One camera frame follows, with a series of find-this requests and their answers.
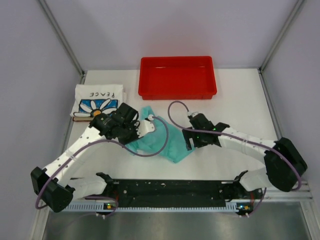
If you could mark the left aluminium corner post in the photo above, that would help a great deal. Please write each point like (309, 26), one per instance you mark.
(60, 36)

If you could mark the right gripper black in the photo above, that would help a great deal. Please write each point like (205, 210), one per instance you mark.
(188, 134)

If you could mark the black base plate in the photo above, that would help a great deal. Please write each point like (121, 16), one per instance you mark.
(134, 193)

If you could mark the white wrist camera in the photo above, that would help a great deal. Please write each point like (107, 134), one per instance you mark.
(192, 114)
(146, 126)

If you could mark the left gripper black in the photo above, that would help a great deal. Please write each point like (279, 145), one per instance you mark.
(134, 125)

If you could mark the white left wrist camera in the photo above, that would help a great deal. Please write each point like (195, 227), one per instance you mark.
(146, 126)

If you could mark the red plastic bin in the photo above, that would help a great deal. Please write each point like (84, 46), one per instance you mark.
(177, 78)

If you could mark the folded brown t-shirt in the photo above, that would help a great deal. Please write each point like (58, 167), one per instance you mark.
(82, 119)

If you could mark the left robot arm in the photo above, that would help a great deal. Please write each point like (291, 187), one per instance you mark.
(56, 185)

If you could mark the aluminium corner post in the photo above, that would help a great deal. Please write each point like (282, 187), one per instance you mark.
(294, 13)
(60, 36)

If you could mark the folded white daisy t-shirt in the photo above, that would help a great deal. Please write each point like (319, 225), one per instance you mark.
(92, 100)

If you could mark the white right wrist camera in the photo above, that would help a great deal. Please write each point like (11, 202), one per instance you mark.
(192, 114)

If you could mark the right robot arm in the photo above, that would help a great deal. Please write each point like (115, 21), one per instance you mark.
(283, 164)

